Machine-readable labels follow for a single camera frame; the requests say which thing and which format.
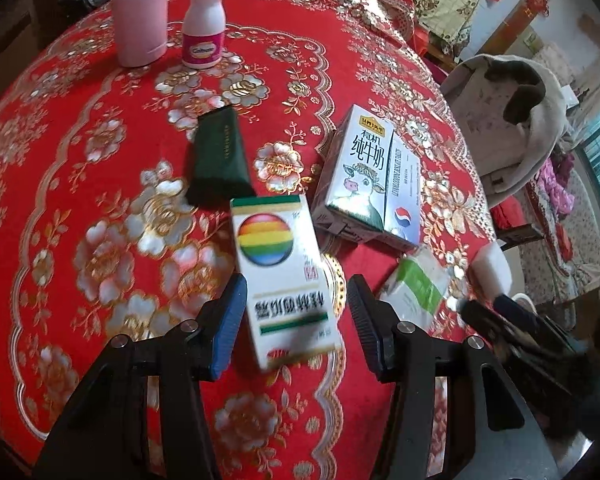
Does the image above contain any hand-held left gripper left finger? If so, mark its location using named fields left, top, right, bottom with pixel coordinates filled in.
left=32, top=272, right=249, bottom=480

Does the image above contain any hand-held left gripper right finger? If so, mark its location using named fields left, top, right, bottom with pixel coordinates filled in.
left=347, top=274, right=563, bottom=480

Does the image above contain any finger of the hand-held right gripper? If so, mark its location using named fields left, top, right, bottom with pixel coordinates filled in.
left=494, top=294, right=581, bottom=342
left=459, top=299, right=518, bottom=347

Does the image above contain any white foam sponge block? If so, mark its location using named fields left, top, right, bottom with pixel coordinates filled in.
left=470, top=242, right=514, bottom=306

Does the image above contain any green white plastic packet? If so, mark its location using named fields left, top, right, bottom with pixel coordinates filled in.
left=377, top=247, right=454, bottom=334

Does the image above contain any white box with rainbow circle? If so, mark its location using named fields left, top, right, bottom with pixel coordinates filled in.
left=230, top=194, right=345, bottom=372

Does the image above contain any long white medicine box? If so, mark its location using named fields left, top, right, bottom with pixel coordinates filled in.
left=325, top=129, right=424, bottom=250

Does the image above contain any white green milk carton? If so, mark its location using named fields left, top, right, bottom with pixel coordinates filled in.
left=312, top=105, right=397, bottom=234

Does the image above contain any small dark wooden chair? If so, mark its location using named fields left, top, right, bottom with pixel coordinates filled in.
left=495, top=220, right=547, bottom=252

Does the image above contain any floral covered sofa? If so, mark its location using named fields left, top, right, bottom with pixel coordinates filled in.
left=522, top=170, right=600, bottom=307

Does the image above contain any round red seat cushion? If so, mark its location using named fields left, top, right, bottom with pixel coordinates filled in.
left=491, top=195, right=529, bottom=234

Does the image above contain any pink quilted blanket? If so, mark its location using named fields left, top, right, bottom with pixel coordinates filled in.
left=537, top=157, right=577, bottom=216

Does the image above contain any dark green packet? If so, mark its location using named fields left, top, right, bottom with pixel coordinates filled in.
left=186, top=107, right=256, bottom=206

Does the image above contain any beige fleece coat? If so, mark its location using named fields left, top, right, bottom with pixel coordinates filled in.
left=440, top=55, right=579, bottom=211

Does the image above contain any red gold floral tablecloth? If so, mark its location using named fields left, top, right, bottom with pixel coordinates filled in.
left=0, top=0, right=500, bottom=480

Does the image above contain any white bottle with pink label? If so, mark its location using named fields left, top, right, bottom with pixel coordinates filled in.
left=181, top=0, right=228, bottom=69

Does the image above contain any yellow floral checked cloth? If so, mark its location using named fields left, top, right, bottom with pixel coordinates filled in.
left=409, top=0, right=481, bottom=59

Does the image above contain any pink thermos bottle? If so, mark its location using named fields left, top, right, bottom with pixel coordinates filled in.
left=111, top=0, right=170, bottom=68

